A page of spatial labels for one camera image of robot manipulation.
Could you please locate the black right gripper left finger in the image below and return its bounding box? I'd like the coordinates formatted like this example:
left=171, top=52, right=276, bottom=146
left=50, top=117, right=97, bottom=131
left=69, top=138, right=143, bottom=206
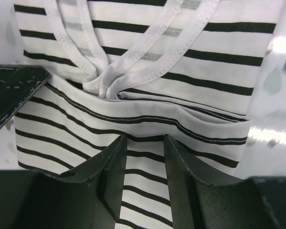
left=0, top=135, right=127, bottom=229

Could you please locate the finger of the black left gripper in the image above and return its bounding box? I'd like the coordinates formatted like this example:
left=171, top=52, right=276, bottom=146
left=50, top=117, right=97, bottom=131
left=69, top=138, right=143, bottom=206
left=0, top=64, right=51, bottom=130

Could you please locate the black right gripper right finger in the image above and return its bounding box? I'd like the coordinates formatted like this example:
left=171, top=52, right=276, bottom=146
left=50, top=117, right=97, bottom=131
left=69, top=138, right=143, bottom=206
left=164, top=135, right=286, bottom=229

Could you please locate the black white striped tank top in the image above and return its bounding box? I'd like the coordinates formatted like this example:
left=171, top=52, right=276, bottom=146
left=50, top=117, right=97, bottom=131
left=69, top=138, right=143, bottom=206
left=14, top=0, right=285, bottom=229

